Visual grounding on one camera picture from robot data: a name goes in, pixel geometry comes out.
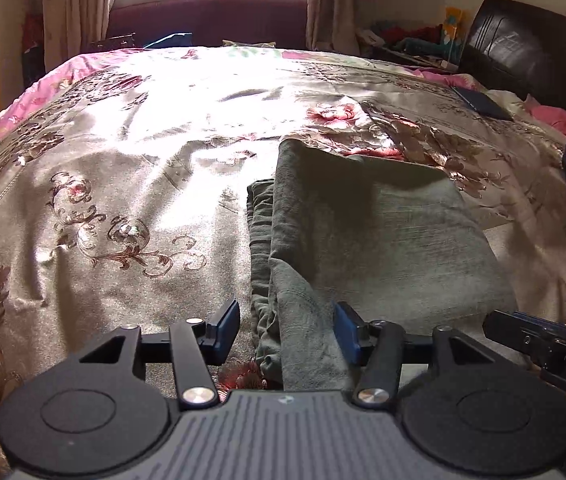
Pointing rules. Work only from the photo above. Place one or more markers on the dark tablet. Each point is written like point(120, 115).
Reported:
point(483, 103)

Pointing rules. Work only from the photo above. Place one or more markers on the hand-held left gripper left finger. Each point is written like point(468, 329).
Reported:
point(225, 332)

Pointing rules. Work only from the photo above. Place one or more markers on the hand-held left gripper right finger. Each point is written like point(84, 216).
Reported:
point(347, 332)

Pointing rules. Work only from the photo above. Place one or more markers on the dark wooden headboard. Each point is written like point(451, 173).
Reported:
point(528, 45)

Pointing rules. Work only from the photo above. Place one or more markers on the blue cushion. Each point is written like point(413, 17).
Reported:
point(170, 40)

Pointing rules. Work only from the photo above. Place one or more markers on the floral satin bedspread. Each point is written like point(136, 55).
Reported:
point(113, 150)

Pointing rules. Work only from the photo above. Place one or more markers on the pink pillow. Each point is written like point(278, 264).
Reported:
point(555, 115)

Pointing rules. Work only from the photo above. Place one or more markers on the grey-green pants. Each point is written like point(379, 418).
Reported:
point(388, 240)

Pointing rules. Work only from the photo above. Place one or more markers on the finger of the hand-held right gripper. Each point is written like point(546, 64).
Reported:
point(513, 332)

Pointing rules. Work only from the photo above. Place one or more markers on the pink floral bed sheet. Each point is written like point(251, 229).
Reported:
point(8, 110)

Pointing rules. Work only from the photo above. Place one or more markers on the beige curtain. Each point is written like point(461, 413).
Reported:
point(330, 5)
point(83, 5)

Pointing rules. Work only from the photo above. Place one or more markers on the cluttered bedside table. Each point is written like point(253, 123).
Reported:
point(413, 40)

